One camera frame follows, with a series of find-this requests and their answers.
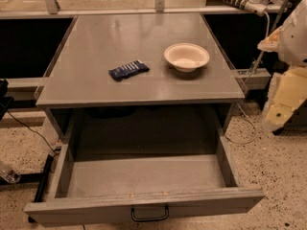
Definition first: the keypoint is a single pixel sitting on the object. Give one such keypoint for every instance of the black metal bar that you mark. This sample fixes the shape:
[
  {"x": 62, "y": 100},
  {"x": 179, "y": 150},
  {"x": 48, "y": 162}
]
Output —
[{"x": 42, "y": 178}]

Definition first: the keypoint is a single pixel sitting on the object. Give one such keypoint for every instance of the blue snack packet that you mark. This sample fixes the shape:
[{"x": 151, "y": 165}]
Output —
[{"x": 128, "y": 70}]

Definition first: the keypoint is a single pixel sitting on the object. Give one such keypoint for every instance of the black drawer handle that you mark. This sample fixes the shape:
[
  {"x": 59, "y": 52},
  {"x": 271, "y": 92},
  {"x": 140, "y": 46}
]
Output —
[{"x": 149, "y": 214}]

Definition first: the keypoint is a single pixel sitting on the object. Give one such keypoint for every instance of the grey drawer cabinet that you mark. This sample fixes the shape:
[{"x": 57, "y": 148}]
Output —
[{"x": 162, "y": 105}]

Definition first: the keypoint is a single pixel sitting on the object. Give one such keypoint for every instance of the white power strip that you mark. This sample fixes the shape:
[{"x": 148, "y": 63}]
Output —
[{"x": 254, "y": 6}]

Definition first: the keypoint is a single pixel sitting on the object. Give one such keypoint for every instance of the black device at left edge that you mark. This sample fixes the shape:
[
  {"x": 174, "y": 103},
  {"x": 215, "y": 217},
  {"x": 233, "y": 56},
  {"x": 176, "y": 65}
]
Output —
[{"x": 4, "y": 100}]

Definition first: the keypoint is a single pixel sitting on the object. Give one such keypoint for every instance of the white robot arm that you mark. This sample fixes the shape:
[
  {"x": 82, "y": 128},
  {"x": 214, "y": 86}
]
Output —
[{"x": 290, "y": 42}]

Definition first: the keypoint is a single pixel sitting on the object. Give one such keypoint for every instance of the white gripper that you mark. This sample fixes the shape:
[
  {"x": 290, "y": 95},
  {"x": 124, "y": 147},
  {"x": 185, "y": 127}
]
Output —
[{"x": 295, "y": 38}]

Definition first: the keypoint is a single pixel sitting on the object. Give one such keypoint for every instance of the grey drawer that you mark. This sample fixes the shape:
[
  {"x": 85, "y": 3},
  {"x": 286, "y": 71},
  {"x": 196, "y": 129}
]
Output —
[{"x": 97, "y": 182}]

